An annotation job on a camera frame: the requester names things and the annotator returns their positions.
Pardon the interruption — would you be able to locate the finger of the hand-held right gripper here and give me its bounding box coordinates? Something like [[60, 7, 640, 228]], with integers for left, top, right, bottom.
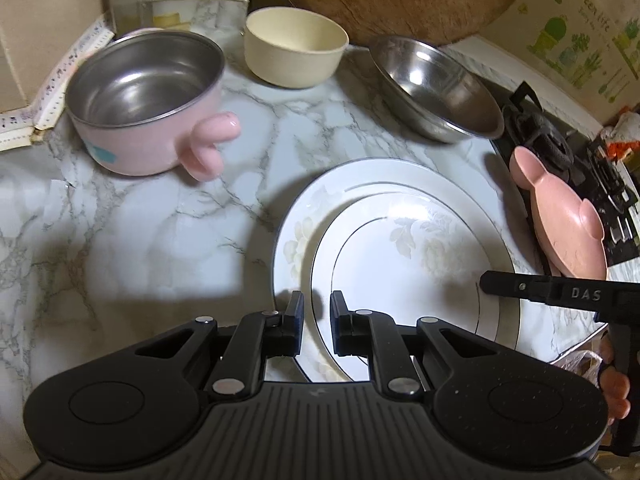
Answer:
[[480, 270, 621, 307]]

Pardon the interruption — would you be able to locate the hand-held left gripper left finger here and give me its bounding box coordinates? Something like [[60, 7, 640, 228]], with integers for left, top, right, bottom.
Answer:
[[135, 290, 306, 396]]

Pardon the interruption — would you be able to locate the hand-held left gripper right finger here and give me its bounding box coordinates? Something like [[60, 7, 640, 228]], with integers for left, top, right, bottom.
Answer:
[[330, 290, 501, 396]]

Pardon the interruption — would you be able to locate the small white floral plate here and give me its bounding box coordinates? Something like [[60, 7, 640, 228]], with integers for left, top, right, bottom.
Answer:
[[310, 192, 516, 383]]

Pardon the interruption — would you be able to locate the large white floral plate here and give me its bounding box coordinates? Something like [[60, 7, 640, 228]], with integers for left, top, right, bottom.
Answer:
[[271, 157, 608, 386]]

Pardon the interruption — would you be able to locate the pink pot with steel interior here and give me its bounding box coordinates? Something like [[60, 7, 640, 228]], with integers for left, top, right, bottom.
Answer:
[[65, 29, 242, 182]]

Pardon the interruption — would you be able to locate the cream bowl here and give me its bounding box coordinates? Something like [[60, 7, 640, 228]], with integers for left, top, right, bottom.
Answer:
[[243, 7, 349, 90]]

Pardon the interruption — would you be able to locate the person's right hand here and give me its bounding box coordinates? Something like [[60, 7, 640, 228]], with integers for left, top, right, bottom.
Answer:
[[597, 340, 632, 421]]

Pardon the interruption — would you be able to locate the clear plastic bag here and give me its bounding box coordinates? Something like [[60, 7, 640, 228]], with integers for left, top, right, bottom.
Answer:
[[550, 350, 607, 392]]

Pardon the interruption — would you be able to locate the pink mouse-shaped plate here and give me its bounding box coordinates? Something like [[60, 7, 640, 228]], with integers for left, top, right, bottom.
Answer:
[[508, 146, 608, 281]]

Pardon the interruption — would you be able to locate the black gas stove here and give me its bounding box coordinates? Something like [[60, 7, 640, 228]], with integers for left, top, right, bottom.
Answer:
[[492, 80, 640, 266]]

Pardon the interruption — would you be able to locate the white plastic bag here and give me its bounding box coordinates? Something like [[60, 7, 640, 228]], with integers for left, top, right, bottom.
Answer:
[[597, 110, 640, 161]]

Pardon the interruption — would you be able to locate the stainless steel bowl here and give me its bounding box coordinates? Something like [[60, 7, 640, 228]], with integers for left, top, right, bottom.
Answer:
[[369, 36, 506, 143]]

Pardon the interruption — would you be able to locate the cardboard box with printed flaps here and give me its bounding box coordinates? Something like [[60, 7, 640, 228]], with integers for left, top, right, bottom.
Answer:
[[0, 0, 116, 153]]

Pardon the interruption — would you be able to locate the green plant wall sticker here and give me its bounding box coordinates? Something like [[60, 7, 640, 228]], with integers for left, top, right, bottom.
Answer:
[[482, 0, 640, 126]]

